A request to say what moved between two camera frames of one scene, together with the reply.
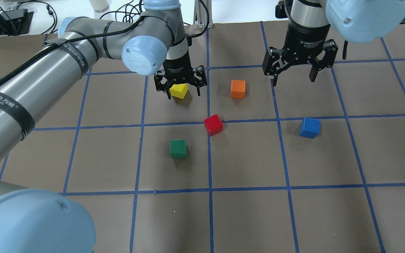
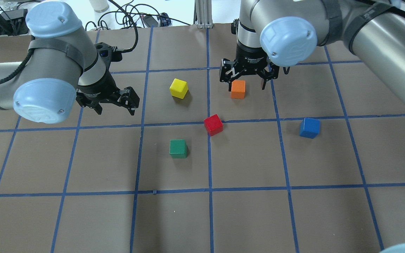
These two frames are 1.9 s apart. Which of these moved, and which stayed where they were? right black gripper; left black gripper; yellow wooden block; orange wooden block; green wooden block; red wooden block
Moved: right black gripper; left black gripper
Stayed: yellow wooden block; red wooden block; orange wooden block; green wooden block
